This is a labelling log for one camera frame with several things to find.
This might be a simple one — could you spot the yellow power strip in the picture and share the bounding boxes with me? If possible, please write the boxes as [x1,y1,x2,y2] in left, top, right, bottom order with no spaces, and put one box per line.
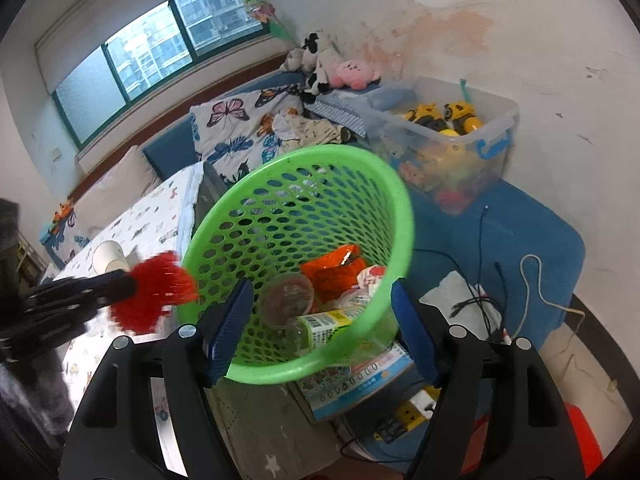
[375,390,441,443]

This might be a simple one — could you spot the white paper sheet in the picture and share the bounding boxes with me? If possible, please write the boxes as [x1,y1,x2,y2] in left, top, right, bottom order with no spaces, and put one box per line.
[432,270,506,341]

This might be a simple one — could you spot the black cable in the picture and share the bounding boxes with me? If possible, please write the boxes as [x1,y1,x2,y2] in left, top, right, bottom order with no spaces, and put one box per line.
[412,204,511,346]

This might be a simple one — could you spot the blue patterned folded cloth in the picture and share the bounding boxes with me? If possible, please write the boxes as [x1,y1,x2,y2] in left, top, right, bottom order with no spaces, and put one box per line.
[305,94,371,137]

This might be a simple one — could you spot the white wrapper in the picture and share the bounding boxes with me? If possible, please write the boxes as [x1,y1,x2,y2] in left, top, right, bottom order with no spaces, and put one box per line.
[356,265,388,293]

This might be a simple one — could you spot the clear plastic cup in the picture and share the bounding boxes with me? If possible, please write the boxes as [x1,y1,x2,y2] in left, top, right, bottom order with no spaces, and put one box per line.
[258,272,316,330]

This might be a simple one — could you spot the orange snack packet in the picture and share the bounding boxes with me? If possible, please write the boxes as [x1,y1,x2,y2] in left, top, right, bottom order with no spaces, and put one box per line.
[300,244,370,306]

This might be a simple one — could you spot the clear plastic storage box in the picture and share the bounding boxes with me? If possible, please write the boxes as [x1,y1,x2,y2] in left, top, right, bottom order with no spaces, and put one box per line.
[356,76,521,217]

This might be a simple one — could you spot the red plastic stool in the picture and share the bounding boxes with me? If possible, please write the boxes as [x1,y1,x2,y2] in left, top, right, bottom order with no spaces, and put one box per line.
[460,404,601,478]

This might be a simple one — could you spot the beige plush toy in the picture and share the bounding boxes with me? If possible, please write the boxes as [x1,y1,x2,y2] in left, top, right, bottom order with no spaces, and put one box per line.
[279,47,307,73]

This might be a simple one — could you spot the white roller blind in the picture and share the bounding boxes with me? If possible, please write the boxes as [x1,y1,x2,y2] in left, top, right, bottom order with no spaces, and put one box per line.
[34,0,251,92]

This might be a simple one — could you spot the window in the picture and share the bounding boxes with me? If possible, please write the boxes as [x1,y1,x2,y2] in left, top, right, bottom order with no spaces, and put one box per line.
[52,0,266,148]

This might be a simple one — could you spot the beige pillow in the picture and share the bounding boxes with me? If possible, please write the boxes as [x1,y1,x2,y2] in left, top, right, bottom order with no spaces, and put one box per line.
[75,145,161,221]

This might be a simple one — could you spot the colourful book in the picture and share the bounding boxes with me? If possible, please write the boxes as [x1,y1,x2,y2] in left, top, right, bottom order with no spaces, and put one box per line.
[295,340,416,421]

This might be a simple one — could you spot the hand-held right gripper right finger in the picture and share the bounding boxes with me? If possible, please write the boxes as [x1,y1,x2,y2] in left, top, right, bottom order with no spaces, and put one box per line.
[390,278,586,480]

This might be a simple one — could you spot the white paper cup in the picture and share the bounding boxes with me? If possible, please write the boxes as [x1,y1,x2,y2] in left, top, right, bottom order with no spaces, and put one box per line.
[91,240,130,276]

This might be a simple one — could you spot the white cord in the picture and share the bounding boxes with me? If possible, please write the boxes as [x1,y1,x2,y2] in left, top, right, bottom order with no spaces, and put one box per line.
[517,254,586,341]

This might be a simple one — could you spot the person's left forearm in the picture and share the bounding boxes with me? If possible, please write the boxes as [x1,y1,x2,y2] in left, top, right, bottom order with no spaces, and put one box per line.
[0,345,76,436]

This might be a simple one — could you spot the grey star cloth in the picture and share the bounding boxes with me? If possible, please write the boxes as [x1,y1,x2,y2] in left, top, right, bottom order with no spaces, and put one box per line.
[207,385,346,480]

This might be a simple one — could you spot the orange plush toy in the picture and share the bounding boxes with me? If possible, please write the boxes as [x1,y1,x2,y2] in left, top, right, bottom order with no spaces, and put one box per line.
[50,199,76,223]

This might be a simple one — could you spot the pink plush toy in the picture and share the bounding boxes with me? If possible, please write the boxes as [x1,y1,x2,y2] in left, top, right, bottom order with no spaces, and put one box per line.
[332,59,382,92]

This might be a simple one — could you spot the large butterfly pillow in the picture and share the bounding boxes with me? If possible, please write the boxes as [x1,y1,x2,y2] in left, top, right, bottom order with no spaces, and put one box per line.
[190,85,306,186]

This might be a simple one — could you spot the black white cow plush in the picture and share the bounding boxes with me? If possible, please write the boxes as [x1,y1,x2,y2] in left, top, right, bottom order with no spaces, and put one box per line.
[299,32,342,95]

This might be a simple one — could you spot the green plastic basket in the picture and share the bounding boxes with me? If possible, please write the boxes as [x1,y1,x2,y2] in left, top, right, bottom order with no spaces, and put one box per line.
[175,145,416,387]

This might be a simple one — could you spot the colourful pinwheel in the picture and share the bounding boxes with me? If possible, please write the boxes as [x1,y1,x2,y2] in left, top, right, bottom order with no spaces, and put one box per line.
[242,0,298,43]

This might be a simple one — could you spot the white dotted cloth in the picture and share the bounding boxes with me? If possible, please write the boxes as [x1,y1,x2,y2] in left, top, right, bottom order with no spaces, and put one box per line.
[260,111,357,153]

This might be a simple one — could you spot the clear bottle with yellow label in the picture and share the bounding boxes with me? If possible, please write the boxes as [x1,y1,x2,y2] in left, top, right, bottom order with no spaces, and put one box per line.
[287,305,386,358]

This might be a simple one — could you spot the cartoon printed blanket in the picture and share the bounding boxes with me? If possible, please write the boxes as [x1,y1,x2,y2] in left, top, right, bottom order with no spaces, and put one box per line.
[60,162,207,478]

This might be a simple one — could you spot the yellow toy vehicle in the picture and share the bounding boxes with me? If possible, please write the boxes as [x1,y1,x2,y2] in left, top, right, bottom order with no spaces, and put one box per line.
[402,102,446,131]
[442,101,485,136]

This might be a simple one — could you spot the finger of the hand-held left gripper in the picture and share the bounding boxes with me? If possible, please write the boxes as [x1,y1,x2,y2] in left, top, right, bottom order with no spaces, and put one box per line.
[27,269,140,307]
[20,291,138,347]

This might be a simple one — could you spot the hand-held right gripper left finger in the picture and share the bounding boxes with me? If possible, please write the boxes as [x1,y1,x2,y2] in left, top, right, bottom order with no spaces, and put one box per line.
[59,277,254,480]

